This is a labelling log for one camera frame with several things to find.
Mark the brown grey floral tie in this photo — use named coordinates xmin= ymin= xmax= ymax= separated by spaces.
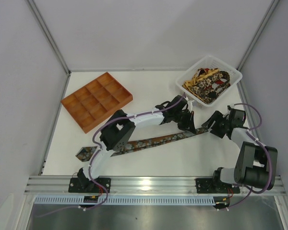
xmin=75 ymin=127 xmax=208 ymax=162

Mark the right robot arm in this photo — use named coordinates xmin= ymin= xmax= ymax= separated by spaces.
xmin=202 ymin=108 xmax=278 ymax=194

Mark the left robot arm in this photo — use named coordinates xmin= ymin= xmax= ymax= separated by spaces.
xmin=76 ymin=95 xmax=199 ymax=191

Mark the dark floral tie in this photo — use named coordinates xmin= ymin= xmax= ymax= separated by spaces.
xmin=187 ymin=69 xmax=230 ymax=104

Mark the white plastic basket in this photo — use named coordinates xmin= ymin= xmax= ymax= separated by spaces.
xmin=175 ymin=56 xmax=242 ymax=107

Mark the yellow patterned tie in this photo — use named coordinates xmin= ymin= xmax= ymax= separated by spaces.
xmin=182 ymin=68 xmax=219 ymax=89

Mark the red tie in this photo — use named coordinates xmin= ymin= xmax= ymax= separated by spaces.
xmin=197 ymin=70 xmax=230 ymax=95

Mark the orange compartment tray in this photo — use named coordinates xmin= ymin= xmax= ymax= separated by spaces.
xmin=61 ymin=72 xmax=133 ymax=133

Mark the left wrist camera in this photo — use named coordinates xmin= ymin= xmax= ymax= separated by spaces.
xmin=187 ymin=100 xmax=197 ymax=112

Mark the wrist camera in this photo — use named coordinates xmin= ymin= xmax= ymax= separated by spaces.
xmin=187 ymin=100 xmax=197 ymax=112
xmin=228 ymin=105 xmax=246 ymax=126

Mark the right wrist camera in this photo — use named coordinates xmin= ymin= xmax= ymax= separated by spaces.
xmin=228 ymin=105 xmax=246 ymax=126

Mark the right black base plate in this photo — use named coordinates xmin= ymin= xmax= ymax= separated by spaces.
xmin=195 ymin=178 xmax=240 ymax=194

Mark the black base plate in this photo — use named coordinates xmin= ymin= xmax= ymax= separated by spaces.
xmin=195 ymin=178 xmax=240 ymax=194
xmin=68 ymin=177 xmax=111 ymax=193

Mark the aluminium mounting rail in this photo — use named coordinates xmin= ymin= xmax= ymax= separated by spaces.
xmin=24 ymin=175 xmax=287 ymax=197

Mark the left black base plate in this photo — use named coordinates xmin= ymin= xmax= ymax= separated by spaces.
xmin=68 ymin=177 xmax=111 ymax=193

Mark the right aluminium frame post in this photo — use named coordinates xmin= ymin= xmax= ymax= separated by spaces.
xmin=236 ymin=0 xmax=281 ymax=71

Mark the aluminium frame post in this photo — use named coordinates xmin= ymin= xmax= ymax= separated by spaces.
xmin=25 ymin=0 xmax=71 ymax=76
xmin=236 ymin=0 xmax=281 ymax=71

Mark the white slotted cable duct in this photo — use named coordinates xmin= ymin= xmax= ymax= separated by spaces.
xmin=34 ymin=195 xmax=216 ymax=206

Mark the left aluminium frame post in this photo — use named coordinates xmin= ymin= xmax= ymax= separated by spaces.
xmin=25 ymin=0 xmax=71 ymax=76

